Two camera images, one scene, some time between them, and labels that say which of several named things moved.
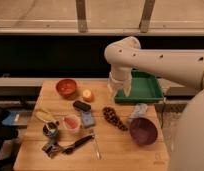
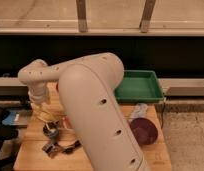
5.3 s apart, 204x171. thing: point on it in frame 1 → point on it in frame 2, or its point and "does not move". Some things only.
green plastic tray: [145, 88] does not move
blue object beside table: [10, 119] does not move
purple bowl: [143, 131] does not move
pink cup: [71, 121] does not move
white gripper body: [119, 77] → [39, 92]
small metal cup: [51, 129] does not move
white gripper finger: [113, 90] → [35, 109]
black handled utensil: [77, 143] does not move
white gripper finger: [127, 88] → [48, 107]
